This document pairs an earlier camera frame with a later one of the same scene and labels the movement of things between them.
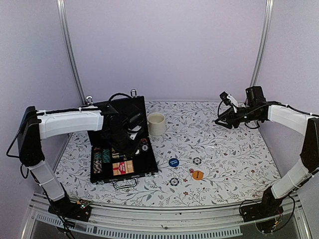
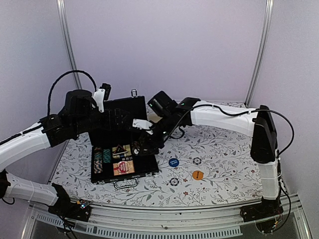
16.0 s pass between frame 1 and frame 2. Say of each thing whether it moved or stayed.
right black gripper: moved
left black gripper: moved
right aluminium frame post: stayed
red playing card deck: stayed
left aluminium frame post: stayed
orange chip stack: stayed
